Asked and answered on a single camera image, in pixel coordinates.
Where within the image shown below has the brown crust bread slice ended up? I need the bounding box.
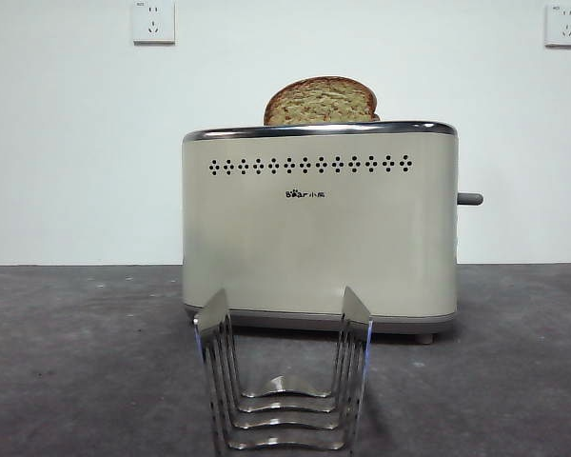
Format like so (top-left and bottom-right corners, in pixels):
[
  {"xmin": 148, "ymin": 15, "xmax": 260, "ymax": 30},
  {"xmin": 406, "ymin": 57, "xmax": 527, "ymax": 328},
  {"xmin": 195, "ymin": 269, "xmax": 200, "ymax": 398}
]
[{"xmin": 263, "ymin": 75, "xmax": 383, "ymax": 127}]

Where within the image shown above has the cream stainless steel toaster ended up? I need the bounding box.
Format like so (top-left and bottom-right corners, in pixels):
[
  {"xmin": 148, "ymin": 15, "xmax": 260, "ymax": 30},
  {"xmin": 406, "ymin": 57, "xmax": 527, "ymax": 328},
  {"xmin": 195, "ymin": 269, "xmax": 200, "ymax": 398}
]
[{"xmin": 180, "ymin": 119, "xmax": 460, "ymax": 345}]

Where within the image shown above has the shiny metal toast rack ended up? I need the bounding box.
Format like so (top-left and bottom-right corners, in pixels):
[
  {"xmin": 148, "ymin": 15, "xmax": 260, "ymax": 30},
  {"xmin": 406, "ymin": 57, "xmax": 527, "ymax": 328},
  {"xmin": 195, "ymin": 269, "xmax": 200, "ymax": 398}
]
[{"xmin": 191, "ymin": 285, "xmax": 374, "ymax": 453}]

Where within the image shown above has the white wall socket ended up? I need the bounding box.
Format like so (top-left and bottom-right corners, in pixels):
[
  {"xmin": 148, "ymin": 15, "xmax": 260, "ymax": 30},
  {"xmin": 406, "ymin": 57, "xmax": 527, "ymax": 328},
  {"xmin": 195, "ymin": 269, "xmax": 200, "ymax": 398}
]
[
  {"xmin": 544, "ymin": 4, "xmax": 571, "ymax": 49},
  {"xmin": 132, "ymin": 0, "xmax": 176, "ymax": 47}
]

